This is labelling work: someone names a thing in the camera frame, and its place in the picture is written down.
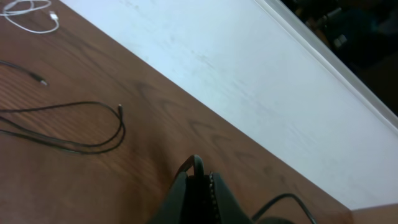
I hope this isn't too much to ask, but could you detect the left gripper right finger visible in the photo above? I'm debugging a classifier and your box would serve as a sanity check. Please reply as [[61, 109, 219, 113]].
[[209, 172, 252, 224]]

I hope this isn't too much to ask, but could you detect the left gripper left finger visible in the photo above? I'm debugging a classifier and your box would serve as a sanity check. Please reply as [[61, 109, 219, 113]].
[[148, 172, 188, 224]]

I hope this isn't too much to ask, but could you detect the black cable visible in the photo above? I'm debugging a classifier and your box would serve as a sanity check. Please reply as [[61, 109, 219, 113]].
[[0, 58, 126, 156], [175, 154, 318, 224]]

